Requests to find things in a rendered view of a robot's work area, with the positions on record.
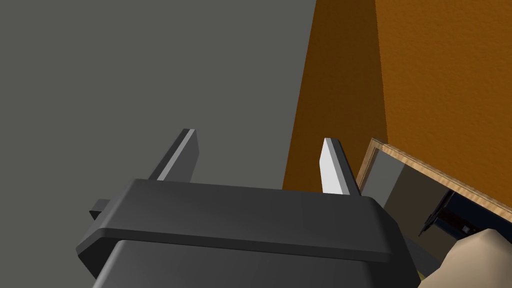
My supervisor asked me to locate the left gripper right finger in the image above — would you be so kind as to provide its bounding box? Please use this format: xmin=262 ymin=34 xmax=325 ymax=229
xmin=318 ymin=137 xmax=362 ymax=197

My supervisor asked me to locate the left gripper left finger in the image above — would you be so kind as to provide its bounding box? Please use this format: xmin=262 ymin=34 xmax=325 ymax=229
xmin=147 ymin=128 xmax=200 ymax=184

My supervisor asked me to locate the beige rounded shape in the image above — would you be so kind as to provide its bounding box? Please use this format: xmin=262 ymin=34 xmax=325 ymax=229
xmin=417 ymin=228 xmax=512 ymax=288

